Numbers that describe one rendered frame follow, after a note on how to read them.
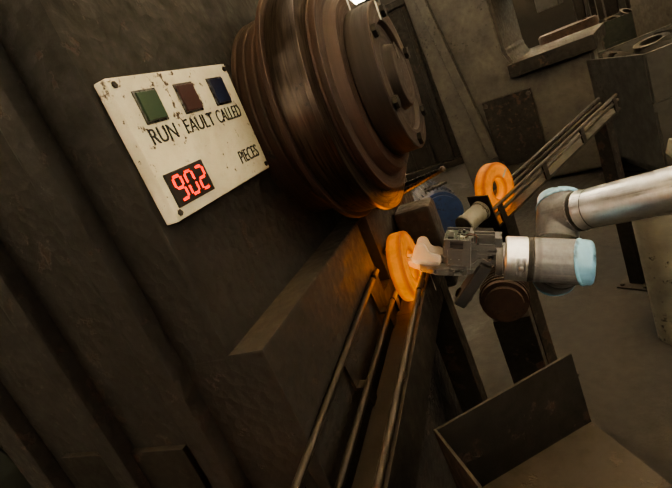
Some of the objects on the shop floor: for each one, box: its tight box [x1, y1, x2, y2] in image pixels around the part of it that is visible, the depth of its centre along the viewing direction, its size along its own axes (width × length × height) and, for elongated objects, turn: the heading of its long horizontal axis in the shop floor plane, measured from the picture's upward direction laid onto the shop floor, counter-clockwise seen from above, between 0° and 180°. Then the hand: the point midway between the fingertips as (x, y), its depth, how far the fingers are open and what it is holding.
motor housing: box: [479, 266, 548, 384], centre depth 137 cm, size 13×22×54 cm, turn 32°
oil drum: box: [538, 15, 605, 50], centre depth 505 cm, size 59×59×89 cm
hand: (405, 261), depth 102 cm, fingers closed
